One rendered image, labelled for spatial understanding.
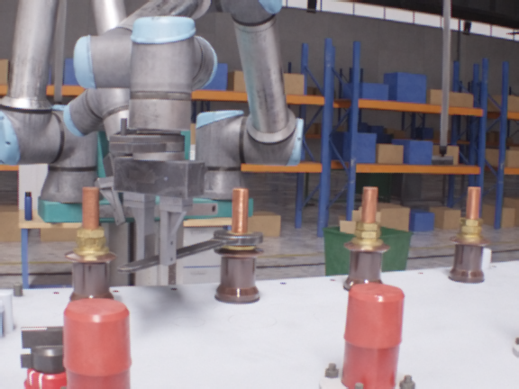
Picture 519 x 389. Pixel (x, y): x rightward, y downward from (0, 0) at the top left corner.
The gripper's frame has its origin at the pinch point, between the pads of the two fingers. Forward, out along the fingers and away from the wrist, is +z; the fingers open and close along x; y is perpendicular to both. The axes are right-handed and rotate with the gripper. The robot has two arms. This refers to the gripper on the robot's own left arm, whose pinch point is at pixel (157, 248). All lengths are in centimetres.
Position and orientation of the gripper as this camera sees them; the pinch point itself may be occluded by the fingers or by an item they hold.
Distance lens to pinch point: 95.7
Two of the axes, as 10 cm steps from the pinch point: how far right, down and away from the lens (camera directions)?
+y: 4.6, -0.7, 8.9
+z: -0.4, 9.9, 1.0
